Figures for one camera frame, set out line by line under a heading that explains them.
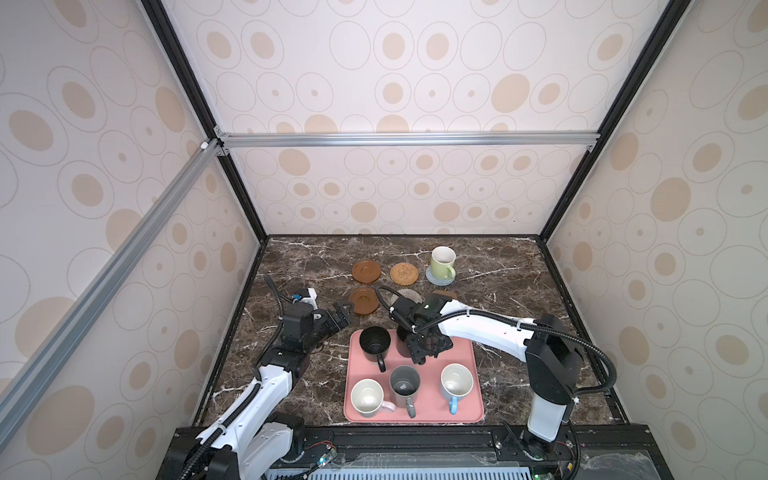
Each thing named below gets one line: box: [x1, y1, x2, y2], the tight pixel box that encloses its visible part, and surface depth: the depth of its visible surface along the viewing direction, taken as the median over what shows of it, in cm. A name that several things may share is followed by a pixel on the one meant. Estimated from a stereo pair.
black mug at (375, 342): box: [359, 326, 391, 373], surface depth 86 cm
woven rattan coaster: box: [390, 262, 419, 287], surface depth 111 cm
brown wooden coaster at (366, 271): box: [352, 260, 381, 284], surface depth 111 cm
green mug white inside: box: [431, 246, 456, 280], surface depth 103 cm
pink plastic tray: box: [344, 330, 484, 423], surface depth 80 cm
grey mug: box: [389, 365, 421, 418], surface depth 77 cm
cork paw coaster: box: [432, 290, 459, 299], surface depth 105 cm
